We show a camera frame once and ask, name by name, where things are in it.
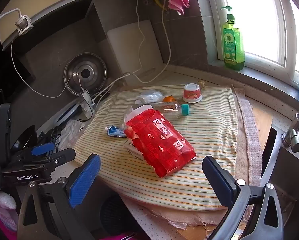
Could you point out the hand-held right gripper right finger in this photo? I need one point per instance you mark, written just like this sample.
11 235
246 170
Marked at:
218 177

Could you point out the red white round jar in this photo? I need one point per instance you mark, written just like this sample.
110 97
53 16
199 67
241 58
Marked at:
192 92

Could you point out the white charger adapter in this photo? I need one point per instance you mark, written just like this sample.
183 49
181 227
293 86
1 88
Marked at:
23 24

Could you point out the white plastic bag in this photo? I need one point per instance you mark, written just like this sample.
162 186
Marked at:
72 130

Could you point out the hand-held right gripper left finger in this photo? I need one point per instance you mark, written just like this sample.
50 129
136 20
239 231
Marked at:
85 180

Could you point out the steel faucet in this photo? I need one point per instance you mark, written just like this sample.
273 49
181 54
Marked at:
293 135

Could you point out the white cutting board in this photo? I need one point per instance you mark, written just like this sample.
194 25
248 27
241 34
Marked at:
129 52

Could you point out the small white carton box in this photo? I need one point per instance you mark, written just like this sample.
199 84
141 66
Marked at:
130 148

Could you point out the steel sink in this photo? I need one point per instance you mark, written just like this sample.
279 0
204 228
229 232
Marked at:
289 180

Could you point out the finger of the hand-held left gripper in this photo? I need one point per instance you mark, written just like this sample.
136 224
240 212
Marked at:
63 156
43 149

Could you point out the white power strip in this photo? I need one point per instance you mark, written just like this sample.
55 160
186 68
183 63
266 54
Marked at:
87 102

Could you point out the blue and white dish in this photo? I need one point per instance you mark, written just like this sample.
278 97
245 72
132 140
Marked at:
67 112

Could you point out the steel pot lid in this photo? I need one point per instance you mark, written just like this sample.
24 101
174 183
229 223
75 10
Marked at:
89 65

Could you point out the striped cloth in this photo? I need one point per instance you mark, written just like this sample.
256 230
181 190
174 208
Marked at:
209 130

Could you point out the orange tangerine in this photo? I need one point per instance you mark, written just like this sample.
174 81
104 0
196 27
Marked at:
169 99

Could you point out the small beige round piece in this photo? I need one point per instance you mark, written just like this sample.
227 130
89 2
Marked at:
201 84

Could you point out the black pan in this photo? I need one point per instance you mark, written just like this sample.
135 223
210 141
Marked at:
27 140

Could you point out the clear bottle with teal cap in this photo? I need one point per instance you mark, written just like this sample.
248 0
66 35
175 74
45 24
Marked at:
169 108

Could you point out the green carton by window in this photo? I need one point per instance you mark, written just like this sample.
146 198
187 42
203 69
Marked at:
232 52

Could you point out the white window frame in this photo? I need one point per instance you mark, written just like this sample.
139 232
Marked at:
214 17

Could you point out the knotted clear plastic bag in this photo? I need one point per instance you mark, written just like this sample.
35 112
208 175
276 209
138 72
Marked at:
149 97

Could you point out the black mesh trash bin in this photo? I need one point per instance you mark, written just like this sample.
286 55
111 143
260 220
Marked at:
114 215

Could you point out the red snack bag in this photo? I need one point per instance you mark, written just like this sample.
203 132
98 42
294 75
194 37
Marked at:
162 142

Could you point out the cream wall cabinet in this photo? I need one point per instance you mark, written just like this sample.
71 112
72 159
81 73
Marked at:
52 0

